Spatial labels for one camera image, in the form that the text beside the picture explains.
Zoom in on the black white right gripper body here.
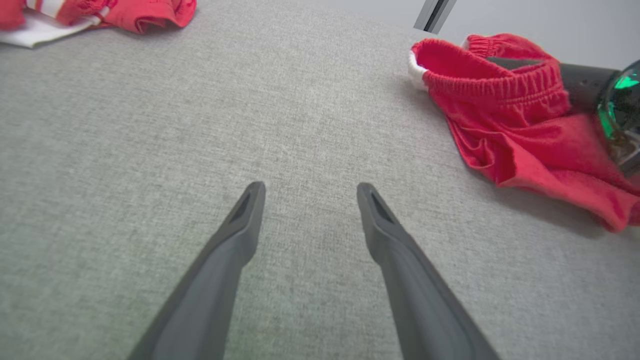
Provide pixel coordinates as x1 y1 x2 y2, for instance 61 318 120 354
596 60 640 177

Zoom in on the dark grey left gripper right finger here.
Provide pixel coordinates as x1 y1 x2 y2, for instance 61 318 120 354
357 182 501 360

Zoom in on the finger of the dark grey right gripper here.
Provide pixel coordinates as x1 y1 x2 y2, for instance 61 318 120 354
487 56 622 113

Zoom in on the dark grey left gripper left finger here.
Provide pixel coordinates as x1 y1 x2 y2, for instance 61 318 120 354
127 181 266 360

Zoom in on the red shorts white trim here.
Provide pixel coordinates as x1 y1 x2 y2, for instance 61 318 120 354
407 32 640 233

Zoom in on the red jersey black lettering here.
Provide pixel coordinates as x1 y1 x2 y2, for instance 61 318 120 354
0 0 197 49

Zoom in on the grey fabric table cover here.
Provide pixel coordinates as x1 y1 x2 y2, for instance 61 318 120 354
0 0 640 360

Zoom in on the grey partition post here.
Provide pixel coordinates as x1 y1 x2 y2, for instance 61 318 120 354
413 0 457 35

